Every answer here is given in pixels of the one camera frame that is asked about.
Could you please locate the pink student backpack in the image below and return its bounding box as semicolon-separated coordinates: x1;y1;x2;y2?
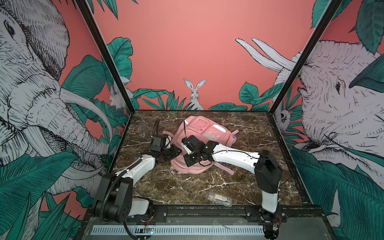
163;116;239;175

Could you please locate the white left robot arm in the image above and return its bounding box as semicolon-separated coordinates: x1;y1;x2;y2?
92;145;182;224

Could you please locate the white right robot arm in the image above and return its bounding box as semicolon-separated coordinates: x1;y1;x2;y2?
181;138;283;214

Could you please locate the clear plastic eraser box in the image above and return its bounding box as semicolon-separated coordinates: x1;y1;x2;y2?
207;192;233;207

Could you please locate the white ventilation grille strip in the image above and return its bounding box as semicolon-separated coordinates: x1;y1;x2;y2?
91;225;264;237

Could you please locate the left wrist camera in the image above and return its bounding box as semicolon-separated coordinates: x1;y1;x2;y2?
149;135;172;153

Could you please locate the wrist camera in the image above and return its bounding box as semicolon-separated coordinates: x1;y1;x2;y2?
149;135;172;153
182;135;205;155

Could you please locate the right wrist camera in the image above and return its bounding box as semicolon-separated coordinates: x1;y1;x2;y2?
182;135;205;155

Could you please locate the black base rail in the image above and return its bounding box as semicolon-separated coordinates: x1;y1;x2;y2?
83;204;328;224

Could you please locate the black frame post right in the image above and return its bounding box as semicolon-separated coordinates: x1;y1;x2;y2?
269;0;342;115

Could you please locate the black frame post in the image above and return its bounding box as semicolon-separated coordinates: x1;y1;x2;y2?
76;0;135;115
269;0;342;115

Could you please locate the black frame post left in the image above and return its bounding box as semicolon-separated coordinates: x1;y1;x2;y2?
76;0;135;115

